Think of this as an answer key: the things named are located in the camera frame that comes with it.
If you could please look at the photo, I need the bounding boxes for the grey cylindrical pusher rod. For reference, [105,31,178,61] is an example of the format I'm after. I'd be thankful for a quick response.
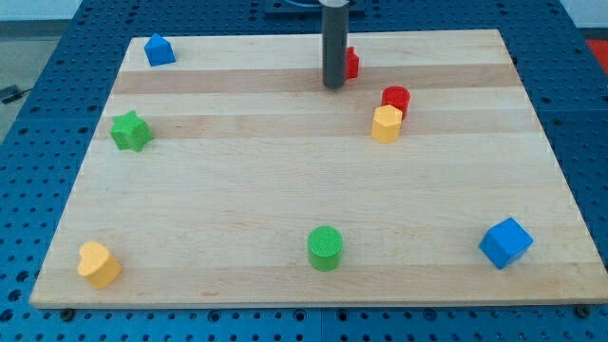
[321,0,349,89]

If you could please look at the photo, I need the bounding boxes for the red star block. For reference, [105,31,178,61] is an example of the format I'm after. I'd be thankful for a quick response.
[345,47,360,80]

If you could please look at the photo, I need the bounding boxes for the green star block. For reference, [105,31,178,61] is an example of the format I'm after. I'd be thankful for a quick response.
[110,110,153,152]

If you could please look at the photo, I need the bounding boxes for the red cylinder block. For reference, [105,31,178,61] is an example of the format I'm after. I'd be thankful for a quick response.
[381,85,410,119]

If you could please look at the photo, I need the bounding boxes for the yellow hexagon block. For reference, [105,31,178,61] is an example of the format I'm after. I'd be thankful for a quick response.
[371,104,403,143]

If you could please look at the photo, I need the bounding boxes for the blue pentagon block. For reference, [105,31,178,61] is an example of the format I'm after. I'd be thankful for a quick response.
[144,33,176,67]

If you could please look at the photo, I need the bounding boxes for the wooden board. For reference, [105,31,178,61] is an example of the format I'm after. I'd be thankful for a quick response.
[30,29,607,309]

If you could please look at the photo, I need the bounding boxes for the green cylinder block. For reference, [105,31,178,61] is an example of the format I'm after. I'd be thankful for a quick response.
[307,225,343,272]

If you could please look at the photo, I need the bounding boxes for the blue cube block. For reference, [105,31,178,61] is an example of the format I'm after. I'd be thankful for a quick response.
[479,218,534,270]

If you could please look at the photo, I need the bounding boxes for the yellow heart block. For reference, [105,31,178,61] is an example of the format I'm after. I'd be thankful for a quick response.
[77,241,122,289]

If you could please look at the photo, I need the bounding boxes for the black cable plug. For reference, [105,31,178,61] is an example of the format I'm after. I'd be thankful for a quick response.
[0,85,30,105]

